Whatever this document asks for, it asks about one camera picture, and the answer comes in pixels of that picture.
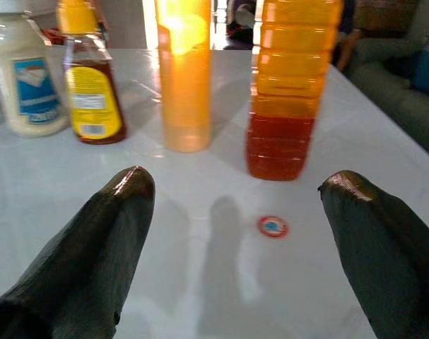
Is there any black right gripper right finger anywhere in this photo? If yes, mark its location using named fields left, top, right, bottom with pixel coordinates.
left=317, top=169, right=429, bottom=339

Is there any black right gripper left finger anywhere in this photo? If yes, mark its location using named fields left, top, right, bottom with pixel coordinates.
left=0, top=165, right=156, bottom=339

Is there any round red blue sticker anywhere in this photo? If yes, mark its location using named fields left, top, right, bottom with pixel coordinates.
left=258, top=215, right=290, bottom=239

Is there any honey bottle yellow label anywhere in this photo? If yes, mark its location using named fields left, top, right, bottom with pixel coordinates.
left=57, top=0, right=127, bottom=145

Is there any green sofa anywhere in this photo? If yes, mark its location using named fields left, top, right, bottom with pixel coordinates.
left=343, top=0, right=429, bottom=162

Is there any tall orange translucent tumbler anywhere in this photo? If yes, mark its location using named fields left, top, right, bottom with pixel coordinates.
left=153, top=0, right=213, bottom=153

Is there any white mayonnaise jar blue label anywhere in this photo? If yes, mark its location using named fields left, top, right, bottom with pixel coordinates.
left=0, top=12, right=71, bottom=138

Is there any seated person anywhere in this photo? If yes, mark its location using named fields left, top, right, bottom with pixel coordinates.
left=332, top=0, right=363, bottom=73

